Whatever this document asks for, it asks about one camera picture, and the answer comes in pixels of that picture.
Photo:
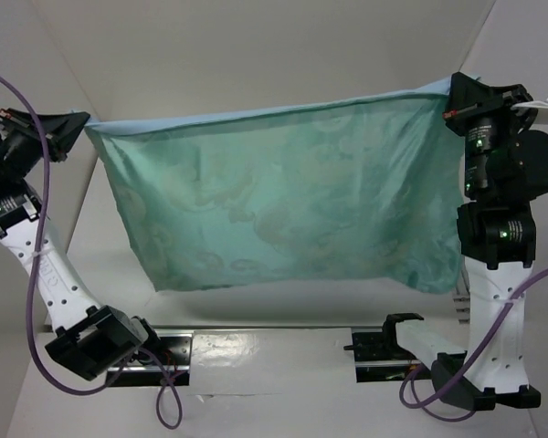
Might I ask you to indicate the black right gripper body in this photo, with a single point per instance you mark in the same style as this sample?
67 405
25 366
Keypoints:
477 111

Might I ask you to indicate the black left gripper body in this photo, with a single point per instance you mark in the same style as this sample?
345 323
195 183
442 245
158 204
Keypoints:
20 148

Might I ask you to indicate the green and blue pillowcase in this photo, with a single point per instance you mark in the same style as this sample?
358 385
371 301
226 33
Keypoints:
354 189

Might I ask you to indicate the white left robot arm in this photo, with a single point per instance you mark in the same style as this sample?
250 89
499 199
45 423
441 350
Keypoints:
90 337

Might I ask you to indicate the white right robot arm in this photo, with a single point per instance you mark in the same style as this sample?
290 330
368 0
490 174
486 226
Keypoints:
498 243

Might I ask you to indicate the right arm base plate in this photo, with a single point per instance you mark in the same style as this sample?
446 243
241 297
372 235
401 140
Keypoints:
375 361

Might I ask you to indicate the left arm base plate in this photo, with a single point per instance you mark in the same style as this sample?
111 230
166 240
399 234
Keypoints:
174 352

